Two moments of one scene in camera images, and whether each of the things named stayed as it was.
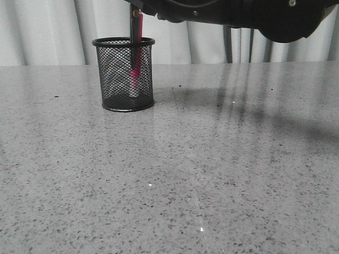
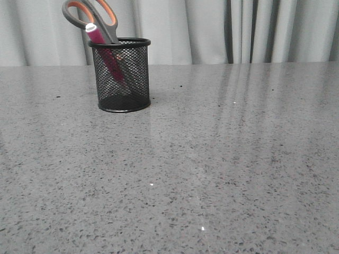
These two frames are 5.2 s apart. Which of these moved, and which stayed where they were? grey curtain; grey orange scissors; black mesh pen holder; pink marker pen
Moved: grey orange scissors; pink marker pen
Stayed: black mesh pen holder; grey curtain
